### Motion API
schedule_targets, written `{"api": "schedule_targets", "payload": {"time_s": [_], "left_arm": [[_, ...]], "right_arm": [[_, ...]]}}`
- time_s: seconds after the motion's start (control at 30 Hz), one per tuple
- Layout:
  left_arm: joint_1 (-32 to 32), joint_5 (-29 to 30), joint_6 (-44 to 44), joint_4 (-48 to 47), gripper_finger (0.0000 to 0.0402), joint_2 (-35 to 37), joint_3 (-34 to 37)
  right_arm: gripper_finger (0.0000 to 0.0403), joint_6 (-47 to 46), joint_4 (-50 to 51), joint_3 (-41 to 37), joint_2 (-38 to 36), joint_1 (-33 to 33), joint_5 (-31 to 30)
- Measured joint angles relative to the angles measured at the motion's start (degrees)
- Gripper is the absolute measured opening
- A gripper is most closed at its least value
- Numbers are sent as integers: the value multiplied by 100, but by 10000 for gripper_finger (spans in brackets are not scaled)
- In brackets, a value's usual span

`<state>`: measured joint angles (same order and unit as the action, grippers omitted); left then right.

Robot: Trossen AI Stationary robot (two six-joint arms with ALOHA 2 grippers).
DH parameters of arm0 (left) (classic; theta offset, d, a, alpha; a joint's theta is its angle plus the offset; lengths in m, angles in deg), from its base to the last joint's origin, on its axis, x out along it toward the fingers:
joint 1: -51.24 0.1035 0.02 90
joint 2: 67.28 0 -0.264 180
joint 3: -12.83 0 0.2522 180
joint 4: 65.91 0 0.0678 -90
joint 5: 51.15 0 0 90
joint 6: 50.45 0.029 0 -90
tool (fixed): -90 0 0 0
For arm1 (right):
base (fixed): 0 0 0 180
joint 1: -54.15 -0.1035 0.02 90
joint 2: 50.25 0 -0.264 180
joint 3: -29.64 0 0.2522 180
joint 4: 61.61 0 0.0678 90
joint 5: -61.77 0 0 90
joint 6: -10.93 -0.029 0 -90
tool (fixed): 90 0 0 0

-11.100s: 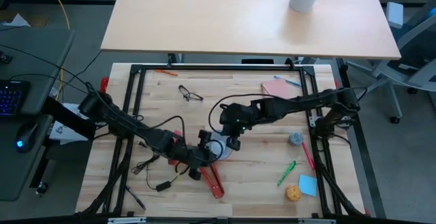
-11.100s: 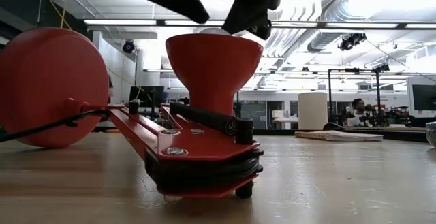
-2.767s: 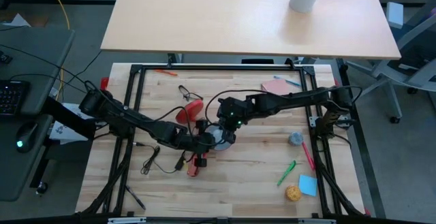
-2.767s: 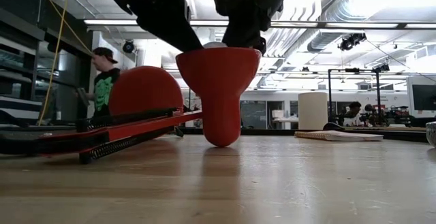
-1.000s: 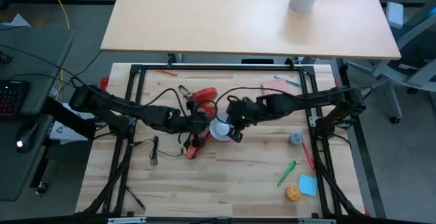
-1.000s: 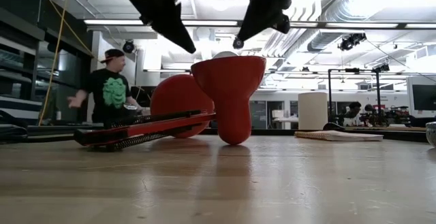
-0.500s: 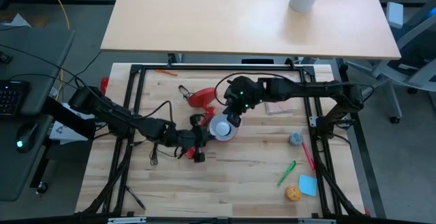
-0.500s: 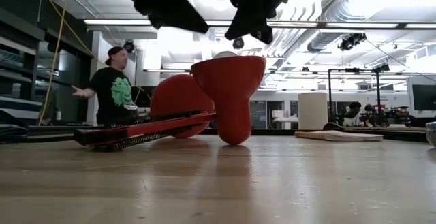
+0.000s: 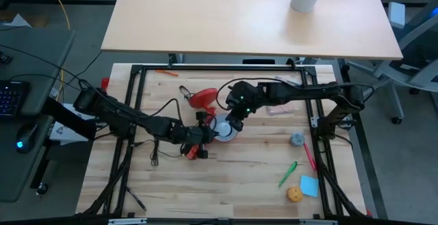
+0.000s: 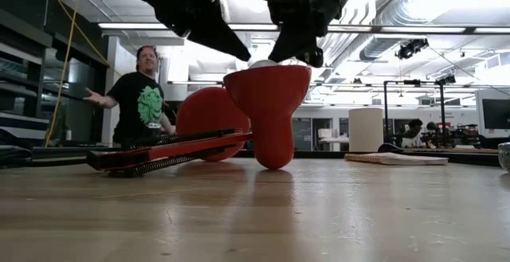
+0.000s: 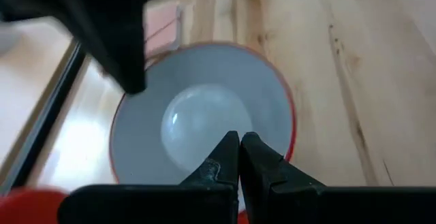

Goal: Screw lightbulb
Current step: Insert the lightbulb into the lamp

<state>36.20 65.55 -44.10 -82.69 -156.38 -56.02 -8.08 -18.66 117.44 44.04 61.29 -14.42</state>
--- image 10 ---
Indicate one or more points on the pink spiral notebook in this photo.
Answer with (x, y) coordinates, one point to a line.
(394, 159)

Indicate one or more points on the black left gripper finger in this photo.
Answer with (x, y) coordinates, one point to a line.
(223, 39)

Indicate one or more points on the black metal camera rig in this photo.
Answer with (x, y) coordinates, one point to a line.
(441, 102)

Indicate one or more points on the black ceiling track spotlights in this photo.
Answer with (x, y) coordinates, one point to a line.
(412, 48)

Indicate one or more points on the white paper roll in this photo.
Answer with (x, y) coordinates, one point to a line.
(366, 130)

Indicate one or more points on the white framed computer monitor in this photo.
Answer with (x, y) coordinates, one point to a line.
(496, 112)

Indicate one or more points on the white ping pong ball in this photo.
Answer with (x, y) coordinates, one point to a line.
(263, 63)

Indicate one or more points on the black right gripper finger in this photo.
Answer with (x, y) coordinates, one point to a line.
(295, 49)
(315, 58)

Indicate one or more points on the person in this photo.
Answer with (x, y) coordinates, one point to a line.
(414, 132)
(139, 102)

